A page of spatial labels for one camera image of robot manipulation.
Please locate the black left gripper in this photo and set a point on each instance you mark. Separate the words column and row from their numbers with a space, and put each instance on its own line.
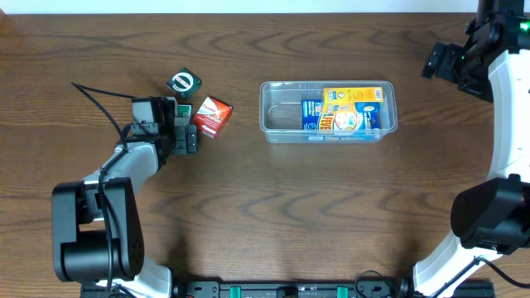
column 182, row 139

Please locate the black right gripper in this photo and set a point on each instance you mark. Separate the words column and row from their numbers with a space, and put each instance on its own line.
column 449, row 63

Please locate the white and green box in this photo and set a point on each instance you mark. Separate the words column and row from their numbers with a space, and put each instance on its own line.
column 183, row 113

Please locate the red Panadol box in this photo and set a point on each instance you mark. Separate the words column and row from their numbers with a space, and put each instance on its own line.
column 211, row 117

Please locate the dark green square box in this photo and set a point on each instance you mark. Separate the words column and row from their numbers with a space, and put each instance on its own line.
column 184, row 83

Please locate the yellow cough syrup box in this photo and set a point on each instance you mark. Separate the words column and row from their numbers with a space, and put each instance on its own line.
column 353, row 94

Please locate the clear plastic container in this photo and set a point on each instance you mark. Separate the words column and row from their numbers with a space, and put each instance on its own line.
column 280, row 110

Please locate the blue Kool Fever box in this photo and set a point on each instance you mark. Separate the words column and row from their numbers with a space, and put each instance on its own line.
column 346, row 121

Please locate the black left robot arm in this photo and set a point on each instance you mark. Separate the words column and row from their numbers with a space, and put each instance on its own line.
column 97, row 234

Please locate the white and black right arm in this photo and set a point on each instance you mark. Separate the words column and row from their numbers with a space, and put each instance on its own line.
column 489, row 220

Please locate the black mounting rail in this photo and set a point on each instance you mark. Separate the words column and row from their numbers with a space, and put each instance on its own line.
column 366, row 287

